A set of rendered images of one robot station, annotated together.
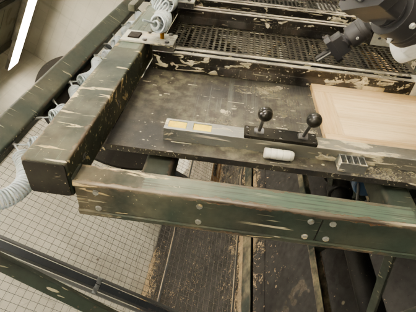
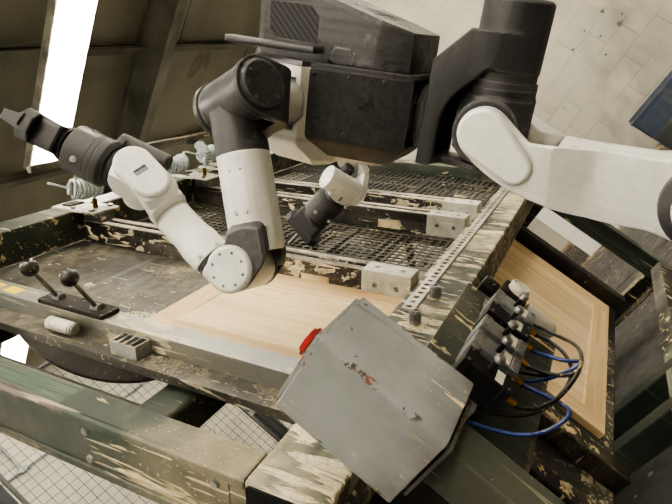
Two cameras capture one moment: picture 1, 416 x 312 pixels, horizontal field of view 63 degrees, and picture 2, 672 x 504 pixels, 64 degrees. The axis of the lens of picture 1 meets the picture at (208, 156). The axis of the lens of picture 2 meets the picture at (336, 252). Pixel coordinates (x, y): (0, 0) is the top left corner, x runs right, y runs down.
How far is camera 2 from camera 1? 1.14 m
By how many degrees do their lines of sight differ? 28
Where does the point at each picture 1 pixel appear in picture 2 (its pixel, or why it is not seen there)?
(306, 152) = (95, 327)
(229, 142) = (28, 308)
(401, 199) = (164, 401)
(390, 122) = (271, 314)
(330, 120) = (189, 302)
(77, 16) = not seen: hidden behind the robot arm
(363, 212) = (19, 380)
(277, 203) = not seen: outside the picture
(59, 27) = not seen: hidden behind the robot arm
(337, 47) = (302, 225)
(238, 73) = (163, 250)
